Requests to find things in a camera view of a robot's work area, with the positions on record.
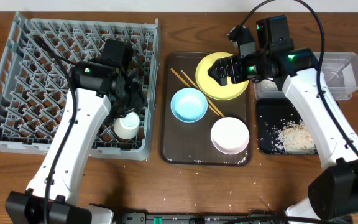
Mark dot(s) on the white plate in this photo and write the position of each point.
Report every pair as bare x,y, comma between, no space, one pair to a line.
230,135

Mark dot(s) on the pile of rice waste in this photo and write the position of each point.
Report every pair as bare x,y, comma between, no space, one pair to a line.
286,137

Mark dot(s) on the clear plastic bin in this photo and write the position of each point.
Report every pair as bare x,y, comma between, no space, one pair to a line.
340,71

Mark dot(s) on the wooden chopstick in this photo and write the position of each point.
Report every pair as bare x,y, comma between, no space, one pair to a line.
196,86
188,85

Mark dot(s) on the black waste tray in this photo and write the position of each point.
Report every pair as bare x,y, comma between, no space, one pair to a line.
271,111

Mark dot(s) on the grey plastic dish rack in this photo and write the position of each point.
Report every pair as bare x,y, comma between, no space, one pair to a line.
33,90

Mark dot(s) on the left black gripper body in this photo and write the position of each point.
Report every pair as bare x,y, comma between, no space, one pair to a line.
134,98

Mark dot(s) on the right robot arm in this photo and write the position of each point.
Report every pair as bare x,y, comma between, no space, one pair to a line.
271,55

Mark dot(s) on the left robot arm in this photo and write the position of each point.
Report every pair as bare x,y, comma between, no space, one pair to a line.
99,89

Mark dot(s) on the left wooden chopstick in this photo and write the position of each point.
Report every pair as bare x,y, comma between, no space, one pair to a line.
188,85

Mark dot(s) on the dark brown serving tray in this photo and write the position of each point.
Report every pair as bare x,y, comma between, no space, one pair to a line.
190,143

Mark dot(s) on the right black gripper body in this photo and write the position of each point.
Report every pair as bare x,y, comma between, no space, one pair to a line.
250,68

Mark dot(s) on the light blue bowl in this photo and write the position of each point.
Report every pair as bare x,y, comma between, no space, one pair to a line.
189,105

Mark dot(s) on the small white cup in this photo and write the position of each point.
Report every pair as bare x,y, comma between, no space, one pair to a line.
128,126

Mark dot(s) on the right wooden chopstick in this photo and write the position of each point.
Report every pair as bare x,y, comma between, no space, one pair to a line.
196,86

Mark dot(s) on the yellow plate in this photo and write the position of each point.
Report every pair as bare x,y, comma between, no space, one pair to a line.
210,87

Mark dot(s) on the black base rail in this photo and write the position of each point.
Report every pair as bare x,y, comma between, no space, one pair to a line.
197,218

